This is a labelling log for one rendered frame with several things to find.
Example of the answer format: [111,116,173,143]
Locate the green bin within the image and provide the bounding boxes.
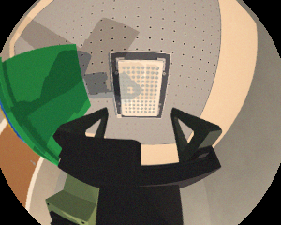
[0,44,91,166]

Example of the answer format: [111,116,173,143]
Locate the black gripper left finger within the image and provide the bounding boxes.
[57,107,109,138]

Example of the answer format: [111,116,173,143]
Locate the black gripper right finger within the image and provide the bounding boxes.
[170,108,222,162]

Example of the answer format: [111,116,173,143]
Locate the white well plate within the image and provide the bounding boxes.
[118,60,163,116]

